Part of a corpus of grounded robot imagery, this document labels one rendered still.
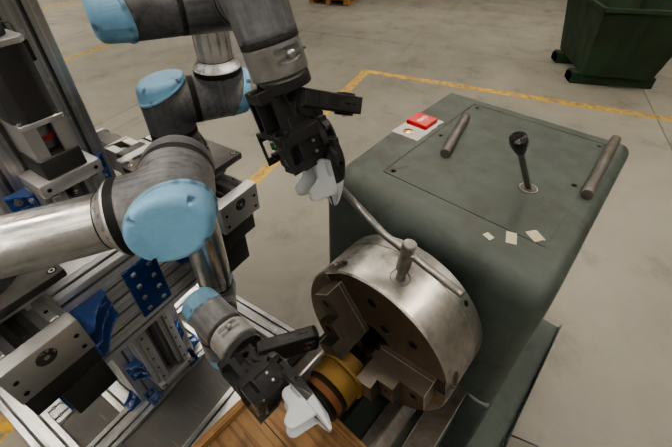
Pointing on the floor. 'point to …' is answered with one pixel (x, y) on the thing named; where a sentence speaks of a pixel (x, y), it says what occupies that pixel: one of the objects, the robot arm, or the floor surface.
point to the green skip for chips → (615, 35)
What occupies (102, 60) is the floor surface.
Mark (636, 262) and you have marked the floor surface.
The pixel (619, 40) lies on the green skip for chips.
